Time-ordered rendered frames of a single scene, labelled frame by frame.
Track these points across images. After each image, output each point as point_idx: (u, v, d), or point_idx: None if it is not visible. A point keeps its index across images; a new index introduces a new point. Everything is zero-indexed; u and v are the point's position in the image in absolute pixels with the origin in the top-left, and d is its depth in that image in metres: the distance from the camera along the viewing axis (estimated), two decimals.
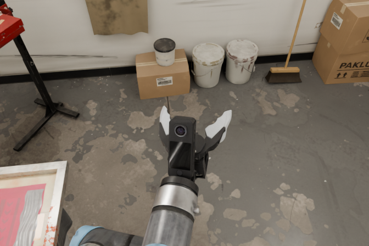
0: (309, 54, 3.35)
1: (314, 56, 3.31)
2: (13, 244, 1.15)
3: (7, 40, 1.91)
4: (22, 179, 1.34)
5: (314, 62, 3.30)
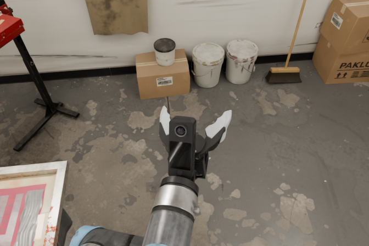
0: (309, 54, 3.35)
1: (314, 56, 3.31)
2: (14, 245, 1.16)
3: (7, 40, 1.91)
4: (22, 179, 1.34)
5: (314, 62, 3.30)
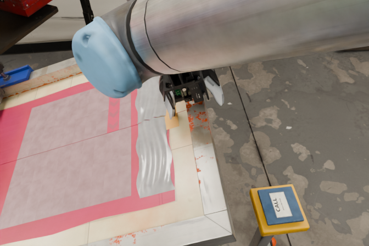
0: None
1: None
2: (136, 140, 0.66)
3: None
4: None
5: None
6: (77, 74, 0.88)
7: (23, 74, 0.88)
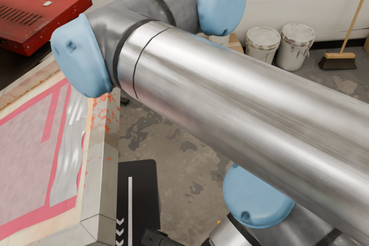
0: (362, 40, 3.21)
1: (367, 42, 3.17)
2: (59, 147, 0.64)
3: (77, 14, 1.77)
4: None
5: (368, 48, 3.16)
6: (32, 89, 0.90)
7: None
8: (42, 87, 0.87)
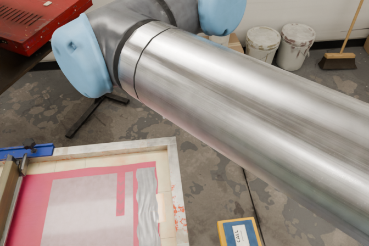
0: (362, 40, 3.21)
1: (367, 42, 3.17)
2: (137, 227, 1.01)
3: (77, 14, 1.77)
4: (128, 156, 1.20)
5: (368, 48, 3.16)
6: (90, 157, 1.20)
7: (48, 151, 1.16)
8: (102, 161, 1.19)
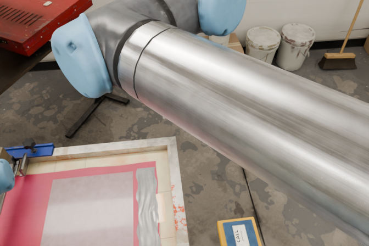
0: (362, 40, 3.21)
1: (367, 42, 3.17)
2: (137, 227, 1.01)
3: (77, 14, 1.77)
4: (128, 156, 1.20)
5: (368, 48, 3.16)
6: (90, 157, 1.20)
7: (48, 151, 1.16)
8: (102, 161, 1.19)
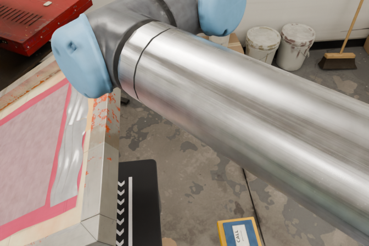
0: (362, 40, 3.21)
1: (367, 42, 3.17)
2: (60, 147, 0.64)
3: (77, 14, 1.77)
4: None
5: (368, 48, 3.16)
6: (32, 89, 0.90)
7: None
8: (42, 87, 0.87)
